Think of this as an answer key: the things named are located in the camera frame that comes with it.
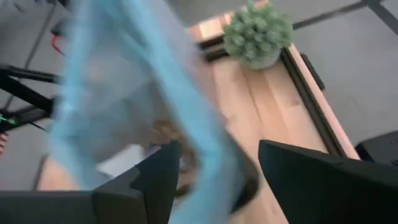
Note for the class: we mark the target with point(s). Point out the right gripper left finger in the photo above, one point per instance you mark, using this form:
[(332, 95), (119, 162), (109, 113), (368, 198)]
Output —
[(149, 193)]

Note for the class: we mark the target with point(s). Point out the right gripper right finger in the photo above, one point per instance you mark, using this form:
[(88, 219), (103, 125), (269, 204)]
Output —
[(326, 193)]

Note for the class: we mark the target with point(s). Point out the white paper scrap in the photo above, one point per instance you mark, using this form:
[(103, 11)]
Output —
[(124, 161)]

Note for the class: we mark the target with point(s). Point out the brown paper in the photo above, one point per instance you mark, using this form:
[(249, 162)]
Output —
[(168, 130)]

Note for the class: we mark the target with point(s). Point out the light blue trash bag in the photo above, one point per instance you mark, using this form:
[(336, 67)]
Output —
[(192, 109)]

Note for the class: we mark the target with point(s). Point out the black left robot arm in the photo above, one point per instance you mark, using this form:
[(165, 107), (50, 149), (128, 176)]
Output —
[(28, 93)]

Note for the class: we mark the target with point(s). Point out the green potted plant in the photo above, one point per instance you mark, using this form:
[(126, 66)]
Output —
[(258, 34)]

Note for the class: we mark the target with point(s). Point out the black aluminium frame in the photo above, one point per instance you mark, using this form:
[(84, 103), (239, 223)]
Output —
[(308, 102)]

